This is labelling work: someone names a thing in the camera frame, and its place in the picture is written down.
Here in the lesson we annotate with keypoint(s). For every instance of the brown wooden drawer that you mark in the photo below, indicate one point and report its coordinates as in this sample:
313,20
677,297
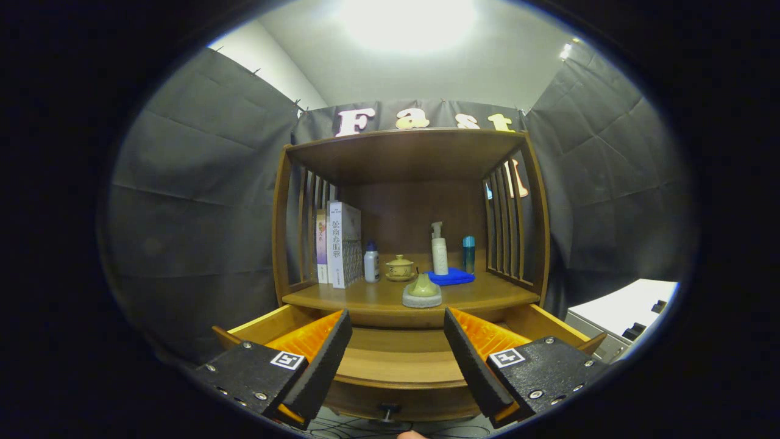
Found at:
396,360

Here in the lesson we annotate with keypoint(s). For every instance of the brown wooden countertop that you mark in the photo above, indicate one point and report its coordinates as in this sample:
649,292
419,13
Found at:
378,296

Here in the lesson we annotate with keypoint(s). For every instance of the white drawer unit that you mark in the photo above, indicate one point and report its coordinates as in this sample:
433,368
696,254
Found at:
621,305

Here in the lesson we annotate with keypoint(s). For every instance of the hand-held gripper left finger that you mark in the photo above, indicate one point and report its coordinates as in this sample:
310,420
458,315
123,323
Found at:
323,366

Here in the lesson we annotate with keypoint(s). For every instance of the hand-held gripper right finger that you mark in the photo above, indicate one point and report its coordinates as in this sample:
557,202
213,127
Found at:
478,369

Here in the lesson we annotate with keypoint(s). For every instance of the thick white book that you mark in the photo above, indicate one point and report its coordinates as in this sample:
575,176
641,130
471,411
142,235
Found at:
341,244

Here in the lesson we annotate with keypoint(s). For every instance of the brown wooden cabinet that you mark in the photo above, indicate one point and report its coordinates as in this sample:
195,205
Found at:
420,213

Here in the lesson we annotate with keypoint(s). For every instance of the white pump bottle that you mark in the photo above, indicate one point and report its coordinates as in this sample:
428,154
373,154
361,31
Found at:
439,256

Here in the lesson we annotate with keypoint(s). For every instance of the clear blue bottle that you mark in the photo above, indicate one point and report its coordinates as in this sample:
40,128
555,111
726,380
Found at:
468,256

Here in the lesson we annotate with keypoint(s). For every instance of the yellow lidded ceramic teacup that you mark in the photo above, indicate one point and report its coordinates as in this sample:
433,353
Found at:
400,267

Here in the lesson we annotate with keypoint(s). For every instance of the blue folded cloth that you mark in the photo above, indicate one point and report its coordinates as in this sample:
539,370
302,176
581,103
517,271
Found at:
454,277

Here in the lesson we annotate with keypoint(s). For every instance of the green scrub brush grey pad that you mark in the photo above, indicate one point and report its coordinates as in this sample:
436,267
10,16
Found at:
421,296

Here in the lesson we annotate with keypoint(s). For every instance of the white bottle with blue cap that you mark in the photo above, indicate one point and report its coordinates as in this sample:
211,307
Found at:
372,265

